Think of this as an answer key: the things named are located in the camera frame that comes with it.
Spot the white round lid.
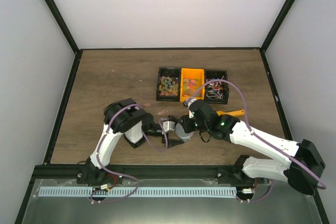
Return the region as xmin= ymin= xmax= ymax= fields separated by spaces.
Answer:
xmin=175 ymin=123 xmax=194 ymax=136

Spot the black bin with popsicle candies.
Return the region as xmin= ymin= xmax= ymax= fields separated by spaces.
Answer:
xmin=156 ymin=67 xmax=181 ymax=102

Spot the black bin with lollipops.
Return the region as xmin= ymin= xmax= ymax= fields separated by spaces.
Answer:
xmin=204 ymin=69 xmax=229 ymax=104

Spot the yellow bin with star candies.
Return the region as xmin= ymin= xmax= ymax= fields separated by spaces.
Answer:
xmin=180 ymin=68 xmax=205 ymax=102

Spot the orange plastic scoop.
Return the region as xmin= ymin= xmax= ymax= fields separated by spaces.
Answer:
xmin=216 ymin=110 xmax=245 ymax=117

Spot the clear plastic cup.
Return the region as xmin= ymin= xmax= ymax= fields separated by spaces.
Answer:
xmin=177 ymin=132 xmax=194 ymax=142

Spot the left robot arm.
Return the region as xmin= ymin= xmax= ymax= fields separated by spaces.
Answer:
xmin=81 ymin=98 xmax=178 ymax=184

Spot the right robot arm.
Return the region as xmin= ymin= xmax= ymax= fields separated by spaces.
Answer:
xmin=180 ymin=99 xmax=326 ymax=195

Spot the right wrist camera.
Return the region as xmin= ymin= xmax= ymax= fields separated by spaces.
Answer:
xmin=183 ymin=98 xmax=196 ymax=118

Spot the light blue slotted rail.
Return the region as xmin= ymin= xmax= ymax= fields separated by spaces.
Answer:
xmin=38 ymin=186 xmax=237 ymax=198

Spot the black frame base bar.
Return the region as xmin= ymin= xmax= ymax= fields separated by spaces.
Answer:
xmin=33 ymin=163 xmax=310 ymax=185

